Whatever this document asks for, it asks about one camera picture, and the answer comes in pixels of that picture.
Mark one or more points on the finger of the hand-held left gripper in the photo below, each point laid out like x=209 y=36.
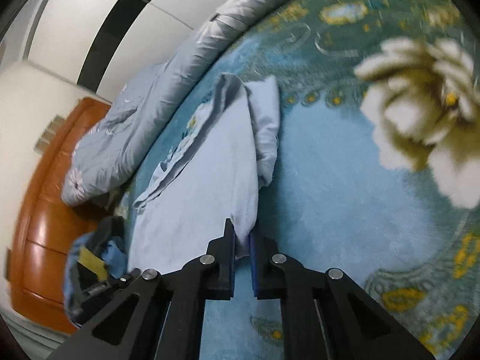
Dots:
x=87 y=283
x=109 y=232

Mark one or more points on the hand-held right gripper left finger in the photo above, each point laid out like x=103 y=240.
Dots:
x=232 y=262

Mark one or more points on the orange wooden headboard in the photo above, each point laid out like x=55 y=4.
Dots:
x=41 y=232

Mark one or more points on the grey floral quilt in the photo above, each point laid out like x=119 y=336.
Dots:
x=150 y=101

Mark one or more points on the light blue garment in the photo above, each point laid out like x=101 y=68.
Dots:
x=210 y=180

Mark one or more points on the blue floral printed blanket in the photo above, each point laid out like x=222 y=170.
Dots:
x=337 y=195

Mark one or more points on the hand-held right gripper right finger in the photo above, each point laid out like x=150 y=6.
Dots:
x=255 y=270

